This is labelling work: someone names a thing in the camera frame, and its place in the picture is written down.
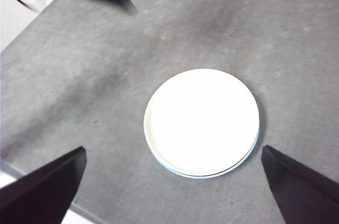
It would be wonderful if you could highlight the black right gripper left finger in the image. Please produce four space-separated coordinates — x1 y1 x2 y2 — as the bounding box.
0 146 87 224

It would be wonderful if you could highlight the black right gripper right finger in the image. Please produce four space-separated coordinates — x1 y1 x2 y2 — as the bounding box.
261 145 339 224

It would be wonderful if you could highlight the white round plate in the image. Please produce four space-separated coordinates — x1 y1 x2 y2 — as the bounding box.
143 68 260 177

